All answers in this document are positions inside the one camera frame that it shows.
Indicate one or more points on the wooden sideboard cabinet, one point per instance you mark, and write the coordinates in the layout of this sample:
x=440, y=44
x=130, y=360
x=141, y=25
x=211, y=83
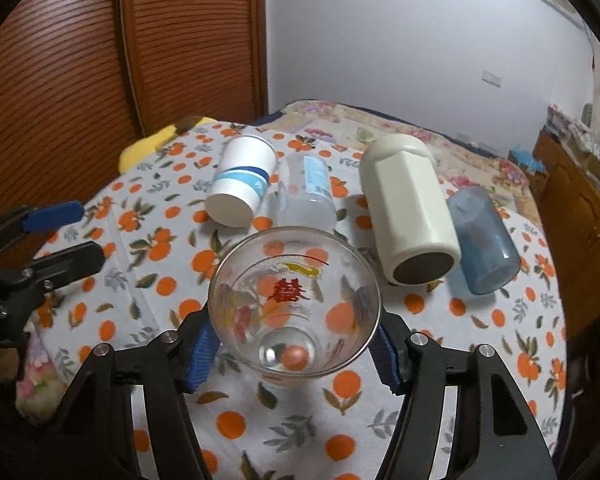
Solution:
x=569, y=206

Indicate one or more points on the orange fruit print cloth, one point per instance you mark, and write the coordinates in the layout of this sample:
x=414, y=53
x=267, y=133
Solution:
x=161, y=250

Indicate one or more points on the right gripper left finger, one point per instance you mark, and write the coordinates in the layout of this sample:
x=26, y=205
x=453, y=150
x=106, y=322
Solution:
x=93, y=422

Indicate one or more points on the cream faceted tumbler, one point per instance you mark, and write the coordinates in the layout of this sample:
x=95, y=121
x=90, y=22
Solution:
x=415, y=239

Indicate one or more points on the floral bed quilt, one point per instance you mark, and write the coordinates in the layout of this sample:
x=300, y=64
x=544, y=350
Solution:
x=460, y=163

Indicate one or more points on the white wall switch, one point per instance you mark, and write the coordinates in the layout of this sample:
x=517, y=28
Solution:
x=492, y=79

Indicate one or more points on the clear printed glass cup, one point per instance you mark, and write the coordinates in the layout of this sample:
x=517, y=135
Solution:
x=294, y=304

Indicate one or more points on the clear plastic cup blue label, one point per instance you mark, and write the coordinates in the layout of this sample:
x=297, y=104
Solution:
x=304, y=195

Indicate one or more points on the brown louvered wardrobe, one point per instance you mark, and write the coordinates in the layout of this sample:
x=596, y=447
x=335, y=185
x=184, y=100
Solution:
x=80, y=80

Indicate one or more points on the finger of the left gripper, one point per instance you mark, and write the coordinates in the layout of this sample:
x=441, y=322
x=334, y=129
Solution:
x=27, y=220
x=57, y=270

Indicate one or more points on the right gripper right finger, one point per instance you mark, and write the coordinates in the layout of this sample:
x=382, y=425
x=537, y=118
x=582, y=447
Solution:
x=494, y=434

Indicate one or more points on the white paper cup blue stripes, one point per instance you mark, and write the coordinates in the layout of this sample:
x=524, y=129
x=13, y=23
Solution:
x=241, y=180

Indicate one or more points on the yellow plush toy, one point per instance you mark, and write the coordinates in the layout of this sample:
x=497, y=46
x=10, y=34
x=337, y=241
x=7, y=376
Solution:
x=135, y=153

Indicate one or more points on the blue translucent plastic cup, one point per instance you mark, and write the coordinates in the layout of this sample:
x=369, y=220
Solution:
x=489, y=258

